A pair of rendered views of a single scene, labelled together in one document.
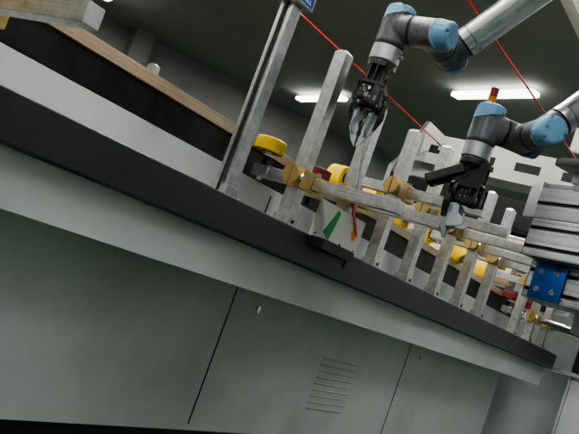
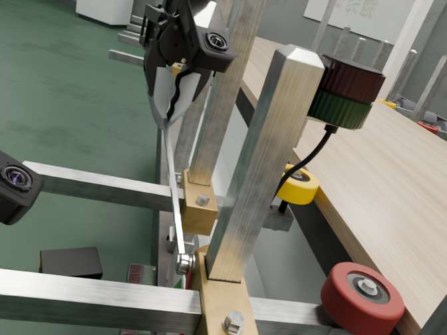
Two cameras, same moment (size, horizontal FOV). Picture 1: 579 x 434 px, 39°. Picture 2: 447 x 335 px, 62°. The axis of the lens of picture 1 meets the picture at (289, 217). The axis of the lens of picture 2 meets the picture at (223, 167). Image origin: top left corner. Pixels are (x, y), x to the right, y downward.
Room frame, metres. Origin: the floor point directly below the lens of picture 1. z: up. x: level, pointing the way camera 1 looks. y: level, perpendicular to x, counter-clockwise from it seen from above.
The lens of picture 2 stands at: (2.36, -0.40, 1.14)
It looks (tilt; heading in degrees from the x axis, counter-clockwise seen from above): 24 degrees down; 130
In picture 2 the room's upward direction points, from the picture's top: 18 degrees clockwise
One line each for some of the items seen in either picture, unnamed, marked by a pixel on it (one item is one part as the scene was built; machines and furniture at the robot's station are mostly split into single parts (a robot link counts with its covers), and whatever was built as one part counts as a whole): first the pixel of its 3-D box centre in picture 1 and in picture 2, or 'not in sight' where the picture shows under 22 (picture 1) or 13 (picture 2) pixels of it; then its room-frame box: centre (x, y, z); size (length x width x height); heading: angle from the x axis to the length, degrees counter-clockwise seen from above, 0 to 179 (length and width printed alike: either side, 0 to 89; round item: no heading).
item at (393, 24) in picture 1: (396, 27); not in sight; (1.95, -0.09, 1.25); 0.09 x 0.08 x 0.11; 58
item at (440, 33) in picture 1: (434, 37); not in sight; (1.92, -0.18, 1.25); 0.11 x 0.11 x 0.08; 58
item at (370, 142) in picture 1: (351, 187); (222, 267); (2.18, -0.13, 0.87); 0.04 x 0.04 x 0.48; 56
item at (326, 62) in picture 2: not in sight; (346, 77); (2.20, -0.09, 1.10); 0.06 x 0.06 x 0.02
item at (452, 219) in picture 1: (452, 220); not in sight; (2.03, -0.39, 0.86); 0.06 x 0.03 x 0.09; 56
